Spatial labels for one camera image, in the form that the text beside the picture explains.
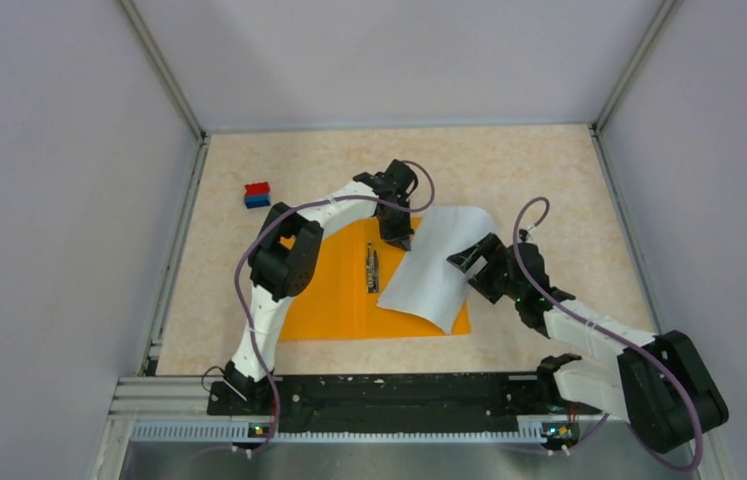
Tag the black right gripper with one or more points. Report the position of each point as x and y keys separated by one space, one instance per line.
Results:
x=490 y=245

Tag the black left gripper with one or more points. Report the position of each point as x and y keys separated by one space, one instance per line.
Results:
x=400 y=236

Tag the white paper sheets stack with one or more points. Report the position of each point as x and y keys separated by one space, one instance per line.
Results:
x=425 y=284

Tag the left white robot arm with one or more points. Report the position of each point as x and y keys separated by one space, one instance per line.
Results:
x=283 y=257

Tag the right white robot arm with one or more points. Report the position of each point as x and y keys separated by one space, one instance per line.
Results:
x=658 y=384

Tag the silver metal folder clip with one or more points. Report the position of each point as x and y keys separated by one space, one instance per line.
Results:
x=372 y=269

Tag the red and blue toy brick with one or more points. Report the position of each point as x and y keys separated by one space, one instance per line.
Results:
x=257 y=195

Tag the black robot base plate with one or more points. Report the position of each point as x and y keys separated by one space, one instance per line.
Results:
x=429 y=403

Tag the white slotted cable duct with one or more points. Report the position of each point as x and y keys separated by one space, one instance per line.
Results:
x=246 y=432

